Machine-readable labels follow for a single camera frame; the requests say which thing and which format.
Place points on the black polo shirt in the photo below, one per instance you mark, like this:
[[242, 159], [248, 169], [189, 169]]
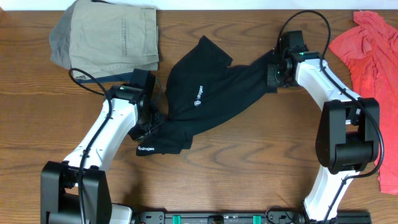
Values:
[[203, 91]]

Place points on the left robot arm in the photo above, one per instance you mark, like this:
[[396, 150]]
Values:
[[76, 189]]

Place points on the folded beige khaki pants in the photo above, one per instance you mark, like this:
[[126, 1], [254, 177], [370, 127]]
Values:
[[111, 39]]

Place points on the folded grey garment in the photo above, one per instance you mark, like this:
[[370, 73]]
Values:
[[59, 39]]

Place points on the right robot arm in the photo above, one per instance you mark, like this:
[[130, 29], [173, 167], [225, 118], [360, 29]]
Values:
[[348, 136]]

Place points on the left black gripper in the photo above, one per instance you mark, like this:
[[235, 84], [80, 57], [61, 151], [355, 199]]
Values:
[[149, 123]]

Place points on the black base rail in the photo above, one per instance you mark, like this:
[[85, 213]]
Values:
[[271, 216]]

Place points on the red t-shirt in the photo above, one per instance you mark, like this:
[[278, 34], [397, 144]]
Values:
[[370, 52]]

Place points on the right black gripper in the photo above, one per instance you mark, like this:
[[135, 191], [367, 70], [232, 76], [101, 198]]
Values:
[[273, 75]]

